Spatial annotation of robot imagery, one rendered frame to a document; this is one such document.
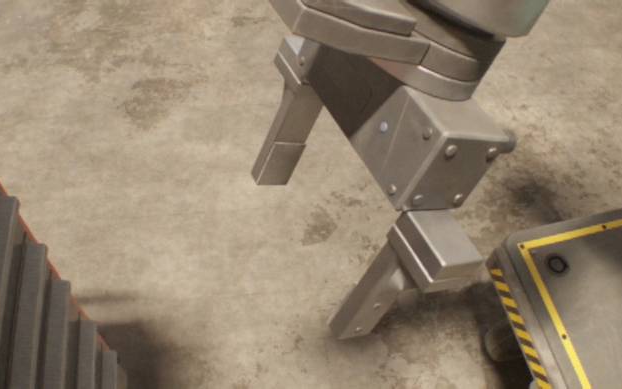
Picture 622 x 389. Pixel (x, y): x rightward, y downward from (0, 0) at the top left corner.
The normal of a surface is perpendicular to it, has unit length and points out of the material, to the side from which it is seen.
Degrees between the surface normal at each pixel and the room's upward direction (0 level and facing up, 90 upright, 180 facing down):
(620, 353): 0
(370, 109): 66
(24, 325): 14
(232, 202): 0
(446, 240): 25
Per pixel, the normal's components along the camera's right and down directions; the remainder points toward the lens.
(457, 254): 0.40, -0.71
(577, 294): 0.09, -0.56
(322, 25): 0.07, 0.66
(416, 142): -0.81, 0.01
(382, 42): 0.42, 0.70
